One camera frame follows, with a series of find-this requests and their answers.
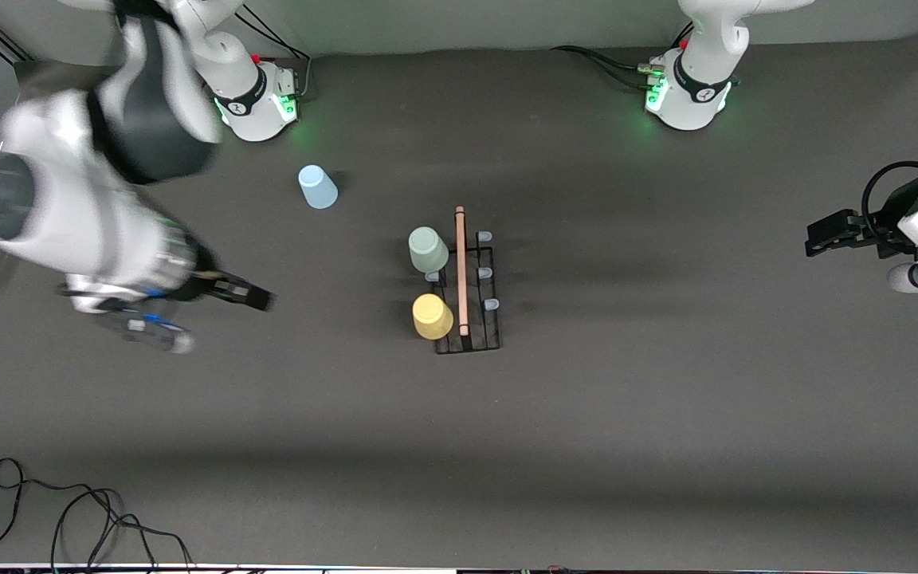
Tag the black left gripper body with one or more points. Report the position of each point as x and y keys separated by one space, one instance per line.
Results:
x=888 y=216

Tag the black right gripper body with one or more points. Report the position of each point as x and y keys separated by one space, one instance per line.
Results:
x=205 y=280

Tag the pale green plastic cup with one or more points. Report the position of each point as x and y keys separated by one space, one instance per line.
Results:
x=429 y=249

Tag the yellow plastic cup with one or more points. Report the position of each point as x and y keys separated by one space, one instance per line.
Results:
x=433 y=316

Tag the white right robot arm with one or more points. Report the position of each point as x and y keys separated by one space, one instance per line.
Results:
x=68 y=199

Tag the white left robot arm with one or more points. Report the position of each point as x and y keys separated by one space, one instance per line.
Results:
x=698 y=80

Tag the light blue plastic cup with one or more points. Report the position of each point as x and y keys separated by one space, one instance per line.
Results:
x=318 y=187

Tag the dark grey table cloth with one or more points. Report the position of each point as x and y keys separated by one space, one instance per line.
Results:
x=586 y=446

